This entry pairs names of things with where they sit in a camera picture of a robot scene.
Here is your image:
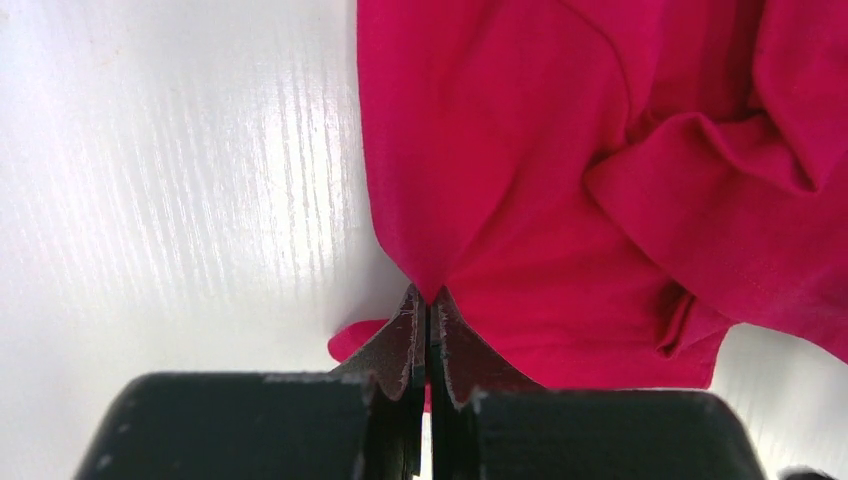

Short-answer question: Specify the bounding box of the red t shirt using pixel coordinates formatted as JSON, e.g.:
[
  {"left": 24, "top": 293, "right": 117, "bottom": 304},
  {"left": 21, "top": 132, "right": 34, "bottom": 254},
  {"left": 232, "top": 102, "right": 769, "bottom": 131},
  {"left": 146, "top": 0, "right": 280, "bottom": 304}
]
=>
[{"left": 356, "top": 1, "right": 847, "bottom": 388}]

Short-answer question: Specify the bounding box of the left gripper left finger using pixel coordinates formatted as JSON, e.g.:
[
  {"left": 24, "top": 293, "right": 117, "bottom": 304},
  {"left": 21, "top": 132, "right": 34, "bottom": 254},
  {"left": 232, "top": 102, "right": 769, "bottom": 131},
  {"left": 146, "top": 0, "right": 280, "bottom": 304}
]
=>
[{"left": 76, "top": 287, "right": 424, "bottom": 479}]

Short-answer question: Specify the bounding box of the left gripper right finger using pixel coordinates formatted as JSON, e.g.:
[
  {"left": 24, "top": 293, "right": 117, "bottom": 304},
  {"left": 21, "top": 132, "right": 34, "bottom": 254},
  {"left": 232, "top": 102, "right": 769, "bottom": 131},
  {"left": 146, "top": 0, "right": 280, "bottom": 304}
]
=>
[{"left": 430, "top": 290, "right": 763, "bottom": 479}]

